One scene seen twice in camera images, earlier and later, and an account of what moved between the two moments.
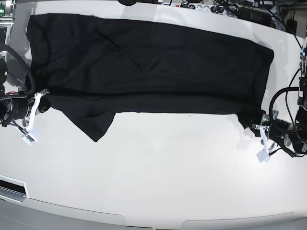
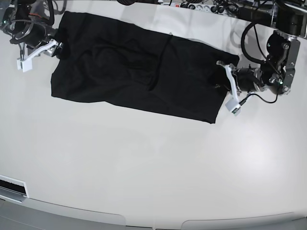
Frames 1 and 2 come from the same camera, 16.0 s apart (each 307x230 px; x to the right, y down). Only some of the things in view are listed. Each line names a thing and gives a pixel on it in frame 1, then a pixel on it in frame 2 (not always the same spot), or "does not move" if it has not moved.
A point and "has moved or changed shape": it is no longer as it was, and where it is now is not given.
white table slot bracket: [13, 189] does not move
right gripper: [278, 129] → [250, 79]
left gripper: [22, 107] → [36, 35]
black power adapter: [254, 14] does not move
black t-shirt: [92, 67] has moved or changed shape
